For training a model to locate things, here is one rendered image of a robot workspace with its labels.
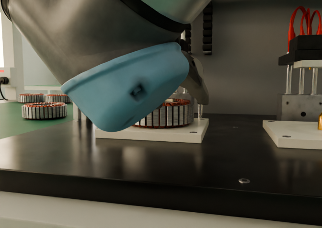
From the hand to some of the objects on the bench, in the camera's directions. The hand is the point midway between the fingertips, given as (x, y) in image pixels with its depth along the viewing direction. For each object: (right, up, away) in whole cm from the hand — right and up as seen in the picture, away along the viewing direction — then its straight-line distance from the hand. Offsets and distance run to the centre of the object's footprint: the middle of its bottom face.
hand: (160, 107), depth 46 cm
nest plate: (0, -4, 0) cm, 4 cm away
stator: (-31, -3, +29) cm, 43 cm away
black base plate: (+12, -6, -2) cm, 13 cm away
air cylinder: (+27, -3, +8) cm, 28 cm away
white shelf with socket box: (-63, +2, +74) cm, 97 cm away
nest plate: (+23, -4, -6) cm, 24 cm away
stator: (0, -3, -1) cm, 3 cm away
